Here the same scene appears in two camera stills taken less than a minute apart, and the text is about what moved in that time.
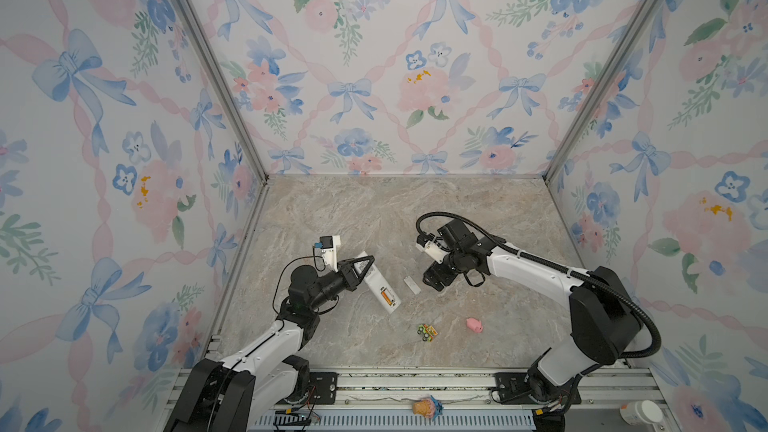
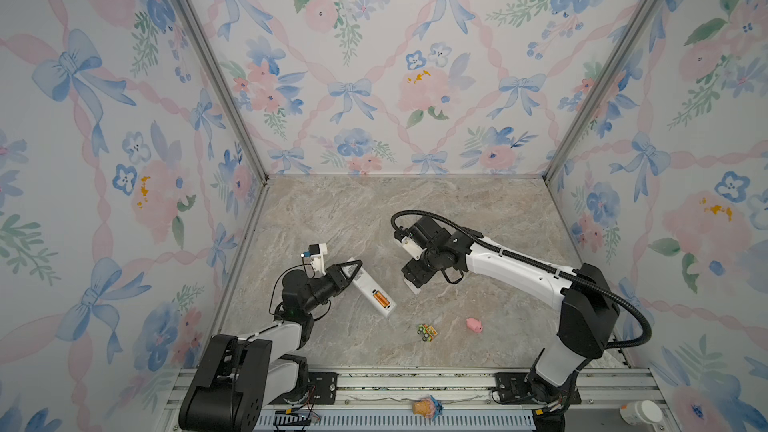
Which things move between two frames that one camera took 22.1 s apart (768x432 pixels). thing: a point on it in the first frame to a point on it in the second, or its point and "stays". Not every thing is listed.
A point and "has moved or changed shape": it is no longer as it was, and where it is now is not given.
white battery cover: (411, 283) stays
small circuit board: (290, 417) stays
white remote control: (377, 282) has moved or changed shape
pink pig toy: (474, 325) stays
